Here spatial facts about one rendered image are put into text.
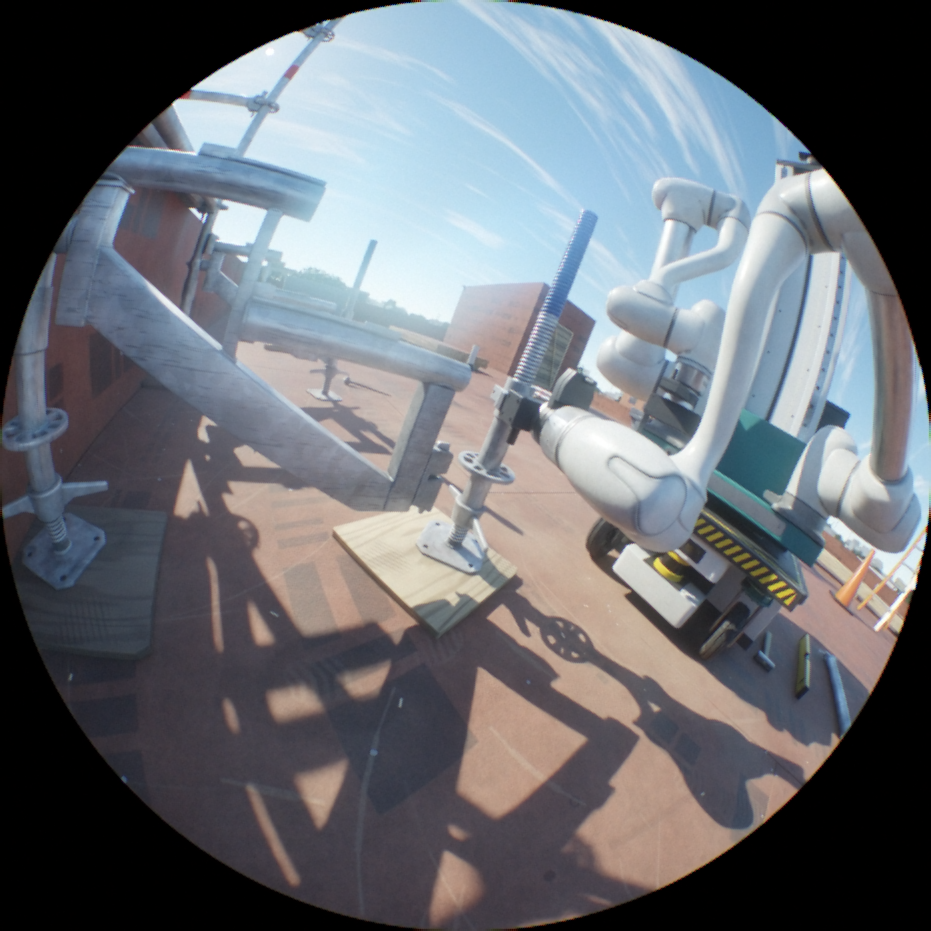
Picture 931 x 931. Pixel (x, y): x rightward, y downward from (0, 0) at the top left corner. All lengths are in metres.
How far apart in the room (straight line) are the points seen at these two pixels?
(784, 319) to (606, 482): 1.08
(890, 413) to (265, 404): 0.96
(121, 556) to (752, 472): 1.44
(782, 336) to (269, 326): 1.33
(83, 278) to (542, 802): 0.84
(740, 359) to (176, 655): 0.84
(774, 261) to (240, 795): 0.90
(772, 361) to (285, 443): 1.30
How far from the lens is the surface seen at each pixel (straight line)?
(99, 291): 0.47
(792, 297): 1.36
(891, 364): 0.68
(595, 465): 0.36
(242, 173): 0.44
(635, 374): 1.01
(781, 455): 1.10
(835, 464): 0.94
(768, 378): 1.24
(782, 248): 0.57
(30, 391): 0.55
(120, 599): 0.58
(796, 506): 0.94
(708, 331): 0.76
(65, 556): 0.67
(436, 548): 0.72
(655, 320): 0.75
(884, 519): 0.87
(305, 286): 6.35
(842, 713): 1.60
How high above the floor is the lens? 0.44
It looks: 20 degrees down
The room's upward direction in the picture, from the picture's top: 22 degrees clockwise
